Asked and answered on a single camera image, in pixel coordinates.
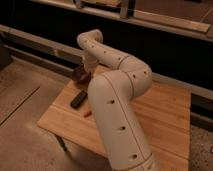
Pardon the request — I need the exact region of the dark purple ceramic bowl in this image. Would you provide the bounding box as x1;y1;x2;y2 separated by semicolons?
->
72;65;91;84

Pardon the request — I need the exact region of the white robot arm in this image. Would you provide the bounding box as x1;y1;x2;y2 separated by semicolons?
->
77;29;160;171

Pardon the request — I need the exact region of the black rectangular block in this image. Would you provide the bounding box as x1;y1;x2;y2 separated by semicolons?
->
70;91;87;109

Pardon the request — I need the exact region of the wooden table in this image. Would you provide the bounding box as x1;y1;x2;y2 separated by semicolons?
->
36;61;192;171

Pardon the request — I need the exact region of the metal window rail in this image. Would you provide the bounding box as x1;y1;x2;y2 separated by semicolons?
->
31;0;213;42

